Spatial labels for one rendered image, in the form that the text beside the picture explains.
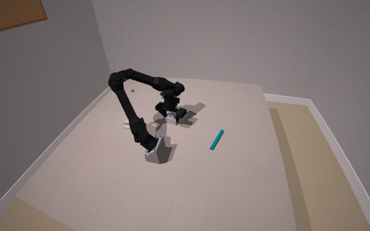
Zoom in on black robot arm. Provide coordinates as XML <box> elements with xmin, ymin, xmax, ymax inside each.
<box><xmin>108</xmin><ymin>69</ymin><xmax>185</xmax><ymax>153</ymax></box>

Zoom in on teal rectangular bar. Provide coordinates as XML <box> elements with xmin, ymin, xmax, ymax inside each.
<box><xmin>210</xmin><ymin>129</ymin><xmax>224</xmax><ymax>150</ymax></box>

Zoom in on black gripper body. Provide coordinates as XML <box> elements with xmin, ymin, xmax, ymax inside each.
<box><xmin>155</xmin><ymin>99</ymin><xmax>187</xmax><ymax>118</ymax></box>

